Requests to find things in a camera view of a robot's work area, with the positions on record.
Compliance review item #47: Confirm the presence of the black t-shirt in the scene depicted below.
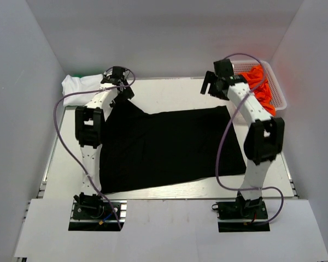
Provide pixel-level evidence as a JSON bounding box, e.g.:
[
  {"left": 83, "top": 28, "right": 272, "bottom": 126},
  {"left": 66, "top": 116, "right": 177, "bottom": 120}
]
[{"left": 99, "top": 101, "right": 246, "bottom": 194}]

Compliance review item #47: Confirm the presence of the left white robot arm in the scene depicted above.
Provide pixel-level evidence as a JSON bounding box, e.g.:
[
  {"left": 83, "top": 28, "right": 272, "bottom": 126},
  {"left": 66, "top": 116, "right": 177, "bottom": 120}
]
[{"left": 75, "top": 66, "right": 134, "bottom": 195}]

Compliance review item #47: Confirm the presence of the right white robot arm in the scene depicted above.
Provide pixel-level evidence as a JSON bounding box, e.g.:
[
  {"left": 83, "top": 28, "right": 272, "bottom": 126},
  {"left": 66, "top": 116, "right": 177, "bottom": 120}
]
[{"left": 201, "top": 57, "right": 285, "bottom": 220}]

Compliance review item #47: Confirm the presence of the white plastic mesh basket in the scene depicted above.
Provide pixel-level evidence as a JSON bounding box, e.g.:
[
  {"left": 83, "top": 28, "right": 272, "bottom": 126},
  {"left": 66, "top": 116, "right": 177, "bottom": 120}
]
[{"left": 232, "top": 60, "right": 286, "bottom": 112}]

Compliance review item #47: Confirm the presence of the orange crumpled t-shirt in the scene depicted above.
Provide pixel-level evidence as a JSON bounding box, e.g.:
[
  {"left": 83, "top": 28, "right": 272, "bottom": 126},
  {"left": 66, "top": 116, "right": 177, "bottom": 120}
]
[{"left": 240, "top": 65, "right": 276, "bottom": 116}]

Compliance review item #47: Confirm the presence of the green folded t-shirt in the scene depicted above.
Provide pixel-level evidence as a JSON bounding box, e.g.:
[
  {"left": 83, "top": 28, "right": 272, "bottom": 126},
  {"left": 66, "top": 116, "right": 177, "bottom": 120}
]
[{"left": 72, "top": 73, "right": 84, "bottom": 78}]

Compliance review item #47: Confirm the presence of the white folded t-shirt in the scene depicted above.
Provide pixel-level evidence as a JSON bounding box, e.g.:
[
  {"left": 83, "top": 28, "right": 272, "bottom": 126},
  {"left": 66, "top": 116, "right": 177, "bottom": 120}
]
[{"left": 62, "top": 74, "right": 103, "bottom": 107}]

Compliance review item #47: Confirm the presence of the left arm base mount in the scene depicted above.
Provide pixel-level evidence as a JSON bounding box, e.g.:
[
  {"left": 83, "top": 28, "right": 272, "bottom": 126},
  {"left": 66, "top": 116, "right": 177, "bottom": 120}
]
[{"left": 68, "top": 200, "right": 127, "bottom": 232}]

